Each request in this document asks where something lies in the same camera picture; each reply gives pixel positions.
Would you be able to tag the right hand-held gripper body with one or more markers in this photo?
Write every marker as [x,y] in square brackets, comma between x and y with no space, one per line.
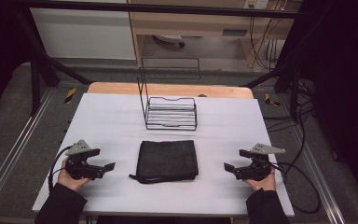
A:
[256,171]

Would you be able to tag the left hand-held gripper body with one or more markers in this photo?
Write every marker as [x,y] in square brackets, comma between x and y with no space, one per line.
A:
[80,169]

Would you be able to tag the black towel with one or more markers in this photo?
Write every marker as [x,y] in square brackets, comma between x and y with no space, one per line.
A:
[167,160]

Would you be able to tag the person's right hand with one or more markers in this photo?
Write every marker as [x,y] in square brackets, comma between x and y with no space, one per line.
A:
[265,184]

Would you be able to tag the person's left hand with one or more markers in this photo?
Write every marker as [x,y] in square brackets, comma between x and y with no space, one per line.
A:
[70,183]

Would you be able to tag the white table board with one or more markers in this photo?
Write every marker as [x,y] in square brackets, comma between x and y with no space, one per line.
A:
[112,124]

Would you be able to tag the yellow black tape strip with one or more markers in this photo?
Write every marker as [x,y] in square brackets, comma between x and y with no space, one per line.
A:
[270,100]
[70,95]

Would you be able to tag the white cabinet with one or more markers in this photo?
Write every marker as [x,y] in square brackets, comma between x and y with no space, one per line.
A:
[80,34]

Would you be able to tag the light wooden desk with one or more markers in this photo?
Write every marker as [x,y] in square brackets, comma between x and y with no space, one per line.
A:
[199,26]

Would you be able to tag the office chair base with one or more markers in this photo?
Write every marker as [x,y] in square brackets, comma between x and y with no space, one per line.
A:
[169,39]

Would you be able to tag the aluminium floor rail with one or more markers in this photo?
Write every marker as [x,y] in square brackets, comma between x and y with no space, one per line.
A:
[320,174]
[9,161]

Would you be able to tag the white wall socket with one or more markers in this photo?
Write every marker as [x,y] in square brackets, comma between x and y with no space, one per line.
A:
[256,3]

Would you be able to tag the black metal frame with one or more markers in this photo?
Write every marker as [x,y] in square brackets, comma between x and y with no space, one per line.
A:
[167,8]

